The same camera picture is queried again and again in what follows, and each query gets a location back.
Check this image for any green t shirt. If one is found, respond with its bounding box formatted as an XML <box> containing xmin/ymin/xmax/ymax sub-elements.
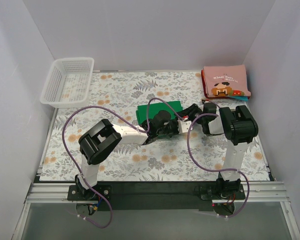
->
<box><xmin>136</xmin><ymin>101</ymin><xmax>183</xmax><ymax>125</ymax></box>

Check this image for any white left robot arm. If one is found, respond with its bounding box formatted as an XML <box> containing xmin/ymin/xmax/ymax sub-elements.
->
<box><xmin>75</xmin><ymin>110</ymin><xmax>182</xmax><ymax>200</ymax></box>

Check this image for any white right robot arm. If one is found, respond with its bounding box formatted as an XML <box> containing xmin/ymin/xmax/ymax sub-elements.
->
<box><xmin>178</xmin><ymin>102</ymin><xmax>259</xmax><ymax>200</ymax></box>

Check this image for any red folded t shirt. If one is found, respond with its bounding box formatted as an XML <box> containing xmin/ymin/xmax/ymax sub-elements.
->
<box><xmin>201</xmin><ymin>69</ymin><xmax>208</xmax><ymax>99</ymax></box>

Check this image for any floral table mat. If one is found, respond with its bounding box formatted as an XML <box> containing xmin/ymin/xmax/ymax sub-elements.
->
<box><xmin>39</xmin><ymin>71</ymin><xmax>273</xmax><ymax>182</ymax></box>

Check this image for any pink folded t shirt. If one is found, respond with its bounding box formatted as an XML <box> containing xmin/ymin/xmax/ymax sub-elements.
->
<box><xmin>203</xmin><ymin>64</ymin><xmax>251</xmax><ymax>99</ymax></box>

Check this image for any blue folded t shirt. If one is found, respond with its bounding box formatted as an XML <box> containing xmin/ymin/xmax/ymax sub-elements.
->
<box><xmin>230</xmin><ymin>96</ymin><xmax>249</xmax><ymax>102</ymax></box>

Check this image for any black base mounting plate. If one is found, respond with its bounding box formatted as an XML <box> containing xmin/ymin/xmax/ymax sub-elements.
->
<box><xmin>67</xmin><ymin>181</ymin><xmax>247</xmax><ymax>212</ymax></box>

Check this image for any white plastic basket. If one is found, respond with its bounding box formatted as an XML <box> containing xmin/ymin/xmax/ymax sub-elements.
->
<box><xmin>40</xmin><ymin>57</ymin><xmax>94</xmax><ymax>109</ymax></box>

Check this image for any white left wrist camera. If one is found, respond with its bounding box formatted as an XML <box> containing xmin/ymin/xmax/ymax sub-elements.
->
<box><xmin>177</xmin><ymin>120</ymin><xmax>192</xmax><ymax>134</ymax></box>

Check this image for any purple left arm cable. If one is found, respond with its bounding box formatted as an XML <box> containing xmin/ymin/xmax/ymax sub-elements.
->
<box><xmin>61</xmin><ymin>97</ymin><xmax>189</xmax><ymax>229</ymax></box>

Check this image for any aluminium rail frame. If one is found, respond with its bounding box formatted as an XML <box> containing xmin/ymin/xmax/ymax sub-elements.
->
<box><xmin>14</xmin><ymin>109</ymin><xmax>300</xmax><ymax>240</ymax></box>

